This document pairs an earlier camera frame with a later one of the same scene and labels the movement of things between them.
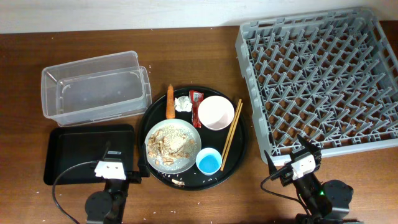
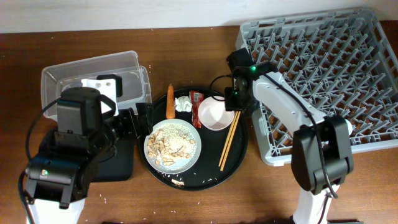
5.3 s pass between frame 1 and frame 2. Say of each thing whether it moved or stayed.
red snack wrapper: stayed
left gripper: moved
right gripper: moved
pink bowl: stayed
